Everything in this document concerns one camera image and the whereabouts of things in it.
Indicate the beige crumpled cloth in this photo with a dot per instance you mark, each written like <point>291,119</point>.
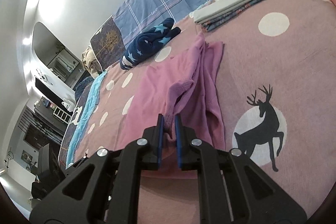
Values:
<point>90,61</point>

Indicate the dark tree-print pillow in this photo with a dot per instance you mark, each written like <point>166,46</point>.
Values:
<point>107,40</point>

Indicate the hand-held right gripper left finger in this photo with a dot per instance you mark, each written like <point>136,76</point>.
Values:
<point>160,142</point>

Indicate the stack of folded clothes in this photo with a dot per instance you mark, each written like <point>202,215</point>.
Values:
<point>225,6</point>

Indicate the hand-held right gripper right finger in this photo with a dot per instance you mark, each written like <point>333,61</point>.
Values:
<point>179,142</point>

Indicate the pink garment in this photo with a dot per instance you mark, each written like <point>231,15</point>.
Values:
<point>155,87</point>

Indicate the navy star-print garment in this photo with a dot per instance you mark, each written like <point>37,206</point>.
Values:
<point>147,45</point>

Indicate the blue floral folded garment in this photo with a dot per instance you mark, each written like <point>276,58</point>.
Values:
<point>225,21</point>

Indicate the pink polka dot blanket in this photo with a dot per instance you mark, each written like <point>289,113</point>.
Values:
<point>275,56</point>

